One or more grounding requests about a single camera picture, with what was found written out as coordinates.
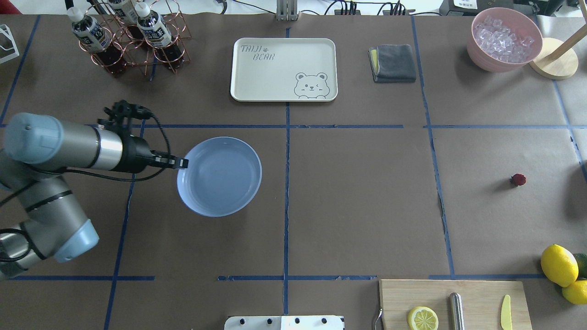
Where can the large yellow lemon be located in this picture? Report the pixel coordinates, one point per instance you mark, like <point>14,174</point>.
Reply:
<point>559,265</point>

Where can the tea bottle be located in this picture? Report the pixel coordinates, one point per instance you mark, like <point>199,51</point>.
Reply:
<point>95,40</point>
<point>156,33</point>
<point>126,13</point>

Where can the lemon half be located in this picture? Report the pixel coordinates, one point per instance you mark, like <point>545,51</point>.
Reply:
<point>422,318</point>

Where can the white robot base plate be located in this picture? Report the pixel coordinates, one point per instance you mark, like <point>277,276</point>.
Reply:
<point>286,322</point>

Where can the red strawberry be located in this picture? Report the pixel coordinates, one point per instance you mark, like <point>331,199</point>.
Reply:
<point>518,179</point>

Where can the pink bowl with ice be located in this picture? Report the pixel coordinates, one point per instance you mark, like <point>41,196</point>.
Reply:
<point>502,39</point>

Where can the yellow plastic knife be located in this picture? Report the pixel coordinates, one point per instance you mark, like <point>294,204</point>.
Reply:
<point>505,313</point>

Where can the right tea bottle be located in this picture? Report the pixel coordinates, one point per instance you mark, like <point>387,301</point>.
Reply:
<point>156,33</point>

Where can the wooden cutting board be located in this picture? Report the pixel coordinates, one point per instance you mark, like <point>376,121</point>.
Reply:
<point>482,302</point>

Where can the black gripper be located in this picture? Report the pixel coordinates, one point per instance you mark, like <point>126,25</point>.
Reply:
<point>135,154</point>

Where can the copper wire bottle rack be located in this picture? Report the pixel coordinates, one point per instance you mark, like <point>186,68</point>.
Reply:
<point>138,52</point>

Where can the silver handled knife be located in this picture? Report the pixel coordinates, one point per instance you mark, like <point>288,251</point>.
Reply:
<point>457,312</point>

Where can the light blue round plate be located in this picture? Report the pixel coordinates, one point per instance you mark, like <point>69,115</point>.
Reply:
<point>222,177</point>

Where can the grey folded cloth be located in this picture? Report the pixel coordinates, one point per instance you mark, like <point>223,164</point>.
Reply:
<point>392,63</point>

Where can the wooden round stand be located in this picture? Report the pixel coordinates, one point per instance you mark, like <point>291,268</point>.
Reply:
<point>556,59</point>

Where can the back tea bottle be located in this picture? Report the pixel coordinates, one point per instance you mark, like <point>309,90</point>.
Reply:
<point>126,13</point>

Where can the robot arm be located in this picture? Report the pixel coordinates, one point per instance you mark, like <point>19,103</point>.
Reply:
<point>38,150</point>

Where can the left tea bottle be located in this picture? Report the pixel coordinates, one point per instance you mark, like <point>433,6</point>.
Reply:
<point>95,40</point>

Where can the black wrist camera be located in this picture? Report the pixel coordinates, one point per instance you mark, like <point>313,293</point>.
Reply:
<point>120,117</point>

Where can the white wire cup rack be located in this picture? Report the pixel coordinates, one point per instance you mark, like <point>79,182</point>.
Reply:
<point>8,46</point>

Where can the green lime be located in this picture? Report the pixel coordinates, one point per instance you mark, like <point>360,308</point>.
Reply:
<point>581,259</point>

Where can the small yellow lemon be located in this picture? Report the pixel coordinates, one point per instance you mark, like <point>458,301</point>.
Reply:
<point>576,292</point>

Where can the cream bear tray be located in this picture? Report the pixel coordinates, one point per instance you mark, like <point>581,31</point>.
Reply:
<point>284,70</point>

